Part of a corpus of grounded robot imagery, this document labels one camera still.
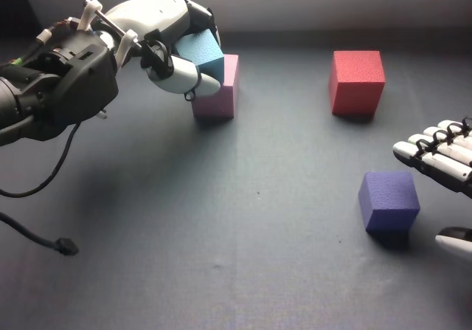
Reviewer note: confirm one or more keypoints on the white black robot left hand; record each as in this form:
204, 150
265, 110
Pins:
155, 16

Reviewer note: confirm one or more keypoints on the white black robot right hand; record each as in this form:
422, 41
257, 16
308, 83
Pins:
442, 156

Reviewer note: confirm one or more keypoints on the small blue foam cube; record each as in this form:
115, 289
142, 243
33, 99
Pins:
203, 51

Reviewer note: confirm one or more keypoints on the small purple foam cube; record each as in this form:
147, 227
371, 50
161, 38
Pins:
389, 204

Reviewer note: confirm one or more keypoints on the pink foam cube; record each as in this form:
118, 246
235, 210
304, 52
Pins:
221, 101

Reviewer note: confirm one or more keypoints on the red cube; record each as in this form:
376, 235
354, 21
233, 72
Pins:
355, 86

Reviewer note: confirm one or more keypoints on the grey table cloth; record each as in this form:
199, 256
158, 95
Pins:
236, 234

